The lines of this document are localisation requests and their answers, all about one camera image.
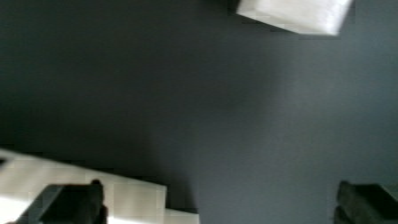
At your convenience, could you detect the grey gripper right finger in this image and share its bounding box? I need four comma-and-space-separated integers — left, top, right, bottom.
333, 181, 398, 224

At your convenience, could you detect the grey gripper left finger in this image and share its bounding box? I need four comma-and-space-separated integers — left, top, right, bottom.
16, 179, 109, 224

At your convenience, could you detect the white square table top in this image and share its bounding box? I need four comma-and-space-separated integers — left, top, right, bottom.
0, 149, 201, 224

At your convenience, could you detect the white table leg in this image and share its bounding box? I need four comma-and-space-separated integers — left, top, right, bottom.
237, 0, 354, 36

